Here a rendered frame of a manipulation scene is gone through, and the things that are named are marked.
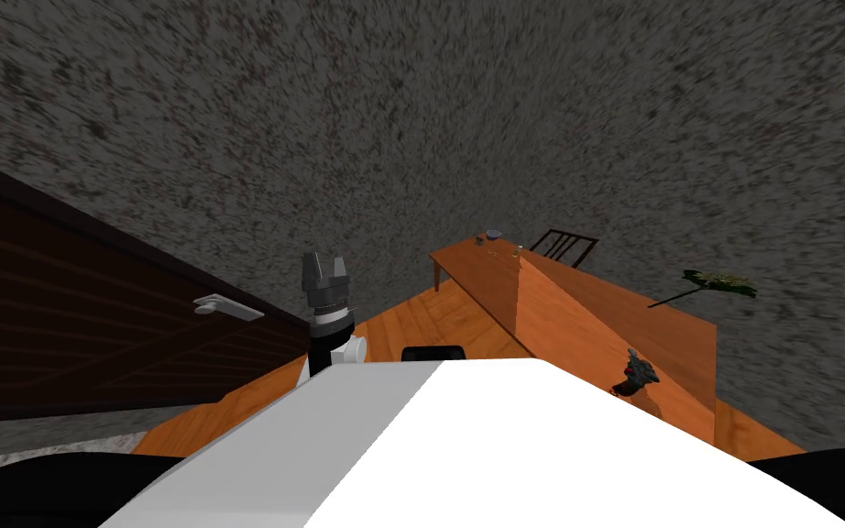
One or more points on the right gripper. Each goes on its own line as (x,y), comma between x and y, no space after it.
(641,370)

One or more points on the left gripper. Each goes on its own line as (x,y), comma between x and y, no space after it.
(326,284)

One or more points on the green leafy plant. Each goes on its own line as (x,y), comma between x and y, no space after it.
(719,282)

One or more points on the dark slatted chair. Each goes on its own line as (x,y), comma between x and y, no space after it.
(565,246)

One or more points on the orange wooden table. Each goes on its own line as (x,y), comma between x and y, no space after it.
(481,286)

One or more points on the small grey bowl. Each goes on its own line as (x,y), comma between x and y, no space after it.
(493,235)

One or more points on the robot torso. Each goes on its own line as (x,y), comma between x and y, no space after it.
(466,455)

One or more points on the dark brown door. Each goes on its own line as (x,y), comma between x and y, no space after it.
(63,315)

